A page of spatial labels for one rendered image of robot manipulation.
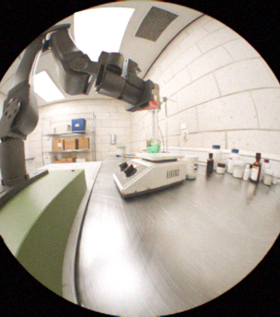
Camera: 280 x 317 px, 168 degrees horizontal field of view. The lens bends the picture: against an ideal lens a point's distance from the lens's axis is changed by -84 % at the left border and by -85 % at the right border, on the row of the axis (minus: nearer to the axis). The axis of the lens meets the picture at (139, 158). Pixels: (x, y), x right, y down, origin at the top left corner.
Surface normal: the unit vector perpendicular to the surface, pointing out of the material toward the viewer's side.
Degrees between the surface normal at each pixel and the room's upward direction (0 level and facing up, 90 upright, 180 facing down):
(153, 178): 90
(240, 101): 90
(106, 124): 90
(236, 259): 0
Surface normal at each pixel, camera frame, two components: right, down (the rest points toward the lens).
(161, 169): 0.42, 0.11
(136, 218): -0.01, -0.99
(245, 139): -0.95, 0.05
